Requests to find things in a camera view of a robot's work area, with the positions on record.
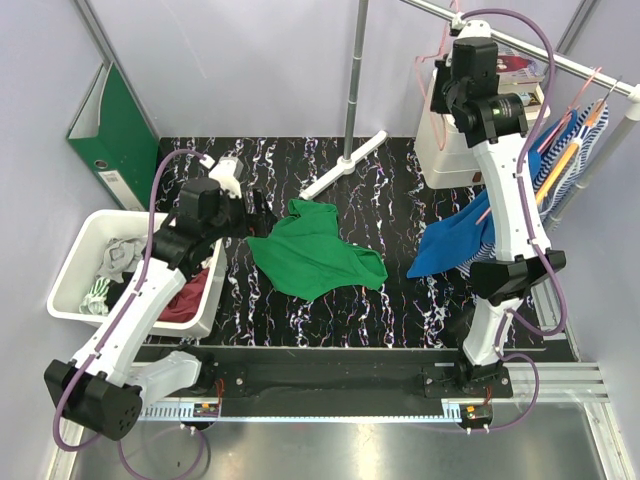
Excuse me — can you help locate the white three-drawer unit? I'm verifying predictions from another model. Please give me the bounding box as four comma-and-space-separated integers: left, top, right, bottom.
414, 70, 544, 189

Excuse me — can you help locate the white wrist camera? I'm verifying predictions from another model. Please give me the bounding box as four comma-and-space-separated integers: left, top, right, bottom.
199, 155, 243, 199
449, 14, 492, 39

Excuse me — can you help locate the green lever arch binder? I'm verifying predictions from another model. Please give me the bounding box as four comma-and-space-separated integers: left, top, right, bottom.
67, 64, 158, 211

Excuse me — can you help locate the white garment in bin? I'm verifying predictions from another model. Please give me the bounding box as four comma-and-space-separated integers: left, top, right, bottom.
200, 251, 219, 269

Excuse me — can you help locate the orange wooden hanger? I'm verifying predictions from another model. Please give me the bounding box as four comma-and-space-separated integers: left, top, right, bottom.
536, 99, 607, 206

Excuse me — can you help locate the maroon garment in bin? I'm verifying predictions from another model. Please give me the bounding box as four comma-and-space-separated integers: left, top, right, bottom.
158, 269, 209, 324

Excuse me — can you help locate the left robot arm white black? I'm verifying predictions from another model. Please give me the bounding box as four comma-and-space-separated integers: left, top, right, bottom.
44, 178, 277, 451

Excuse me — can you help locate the top book pink cover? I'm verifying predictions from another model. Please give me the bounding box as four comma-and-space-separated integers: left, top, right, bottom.
497, 45, 545, 84

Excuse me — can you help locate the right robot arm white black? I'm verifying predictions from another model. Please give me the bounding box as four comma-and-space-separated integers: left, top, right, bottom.
431, 37, 566, 397

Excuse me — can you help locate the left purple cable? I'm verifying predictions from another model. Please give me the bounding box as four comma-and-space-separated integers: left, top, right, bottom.
52, 148, 214, 479

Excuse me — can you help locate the pink hanger with blue top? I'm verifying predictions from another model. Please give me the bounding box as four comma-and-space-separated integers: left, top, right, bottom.
474, 67, 604, 224

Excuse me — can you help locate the blue white striped top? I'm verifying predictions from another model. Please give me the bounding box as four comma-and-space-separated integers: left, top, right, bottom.
457, 99, 610, 279

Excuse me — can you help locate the green white striped garment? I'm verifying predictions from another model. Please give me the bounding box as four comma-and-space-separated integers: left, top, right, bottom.
79, 277, 111, 316

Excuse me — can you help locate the metal clothes rack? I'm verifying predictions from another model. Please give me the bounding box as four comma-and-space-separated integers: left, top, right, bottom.
300, 1, 639, 230

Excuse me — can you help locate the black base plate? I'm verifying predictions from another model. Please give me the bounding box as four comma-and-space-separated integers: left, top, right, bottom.
132, 344, 516, 419

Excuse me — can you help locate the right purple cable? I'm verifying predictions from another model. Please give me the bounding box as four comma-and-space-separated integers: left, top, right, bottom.
459, 8, 569, 434

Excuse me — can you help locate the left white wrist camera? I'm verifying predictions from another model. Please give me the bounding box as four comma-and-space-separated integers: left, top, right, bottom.
199, 155, 243, 199

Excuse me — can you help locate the green tank top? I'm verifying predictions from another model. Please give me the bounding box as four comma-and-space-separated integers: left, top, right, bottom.
247, 199, 388, 302

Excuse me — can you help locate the purple cable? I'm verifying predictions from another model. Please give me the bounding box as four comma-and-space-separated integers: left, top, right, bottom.
52, 148, 214, 479
459, 8, 569, 434

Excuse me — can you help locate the grey garment in bin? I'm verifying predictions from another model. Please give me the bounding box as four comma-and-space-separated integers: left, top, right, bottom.
97, 237, 147, 283

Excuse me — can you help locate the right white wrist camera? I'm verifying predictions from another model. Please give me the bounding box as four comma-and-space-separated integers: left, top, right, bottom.
449, 14, 492, 39

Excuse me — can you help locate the blue tank top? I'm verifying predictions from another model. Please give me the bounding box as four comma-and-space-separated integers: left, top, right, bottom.
407, 109, 578, 278

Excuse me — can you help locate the white laundry bin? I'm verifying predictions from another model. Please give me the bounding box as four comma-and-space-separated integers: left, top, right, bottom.
46, 210, 227, 339

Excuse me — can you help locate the bottom book yellow black cover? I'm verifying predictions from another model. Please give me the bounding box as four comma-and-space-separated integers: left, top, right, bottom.
518, 92, 543, 122

